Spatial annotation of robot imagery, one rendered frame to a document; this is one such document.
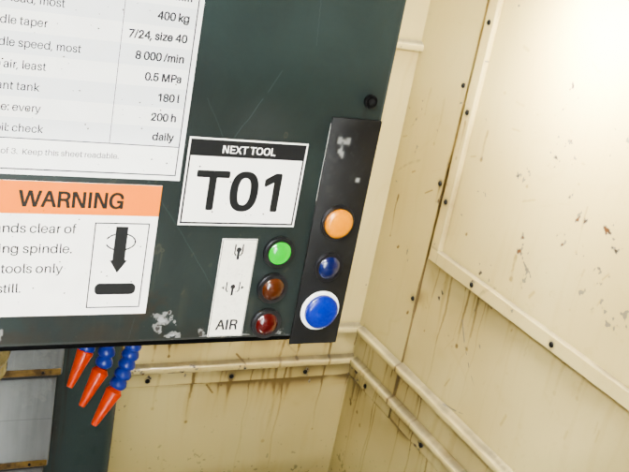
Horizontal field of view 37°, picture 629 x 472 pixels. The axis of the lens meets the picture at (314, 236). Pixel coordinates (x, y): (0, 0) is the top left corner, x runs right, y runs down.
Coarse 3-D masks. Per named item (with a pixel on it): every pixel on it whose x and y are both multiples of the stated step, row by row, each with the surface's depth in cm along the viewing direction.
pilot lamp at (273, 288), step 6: (270, 282) 76; (276, 282) 76; (282, 282) 77; (264, 288) 76; (270, 288) 76; (276, 288) 77; (282, 288) 77; (264, 294) 76; (270, 294) 76; (276, 294) 77; (270, 300) 77
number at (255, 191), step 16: (240, 176) 72; (256, 176) 72; (272, 176) 73; (288, 176) 74; (240, 192) 72; (256, 192) 73; (272, 192) 74; (288, 192) 74; (240, 208) 73; (256, 208) 74; (272, 208) 74; (288, 208) 75
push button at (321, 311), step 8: (320, 296) 79; (328, 296) 79; (312, 304) 79; (320, 304) 79; (328, 304) 79; (336, 304) 80; (312, 312) 79; (320, 312) 79; (328, 312) 79; (336, 312) 80; (312, 320) 79; (320, 320) 79; (328, 320) 80; (320, 328) 80
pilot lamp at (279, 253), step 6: (276, 246) 75; (282, 246) 75; (288, 246) 76; (270, 252) 75; (276, 252) 75; (282, 252) 75; (288, 252) 76; (270, 258) 75; (276, 258) 75; (282, 258) 76
